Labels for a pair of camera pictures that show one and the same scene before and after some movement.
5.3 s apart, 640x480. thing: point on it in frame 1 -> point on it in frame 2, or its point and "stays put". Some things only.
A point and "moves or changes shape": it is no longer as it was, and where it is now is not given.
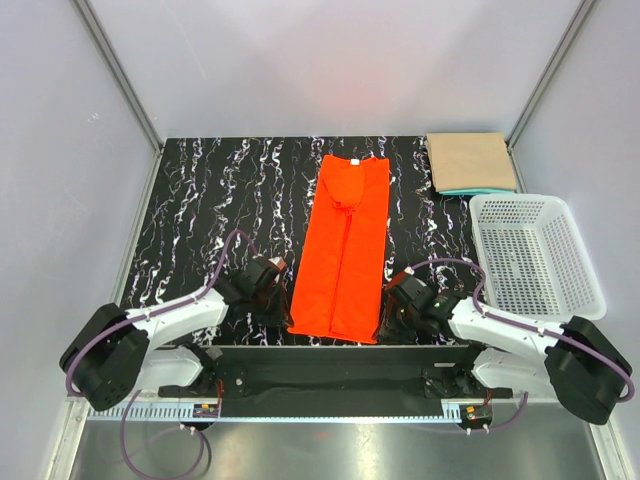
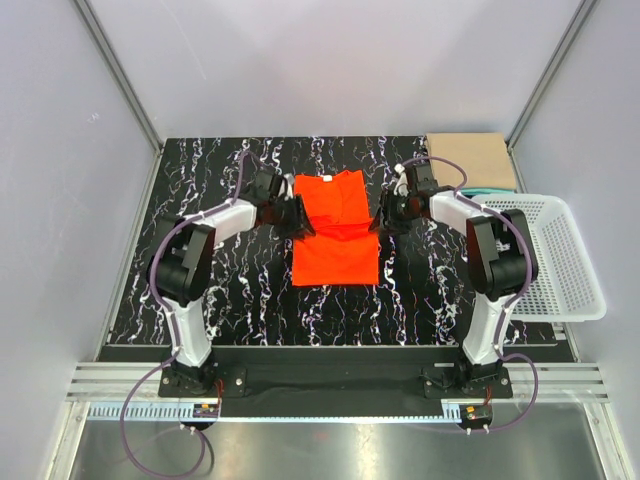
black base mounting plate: [414, 381] stays put
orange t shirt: [339, 290] moves or changes shape
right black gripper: [389, 332] -> [386, 220]
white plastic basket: [535, 258] stays put
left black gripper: [281, 316] -> [298, 224]
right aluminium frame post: [539, 89] stays put
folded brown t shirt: [471, 160] stays put
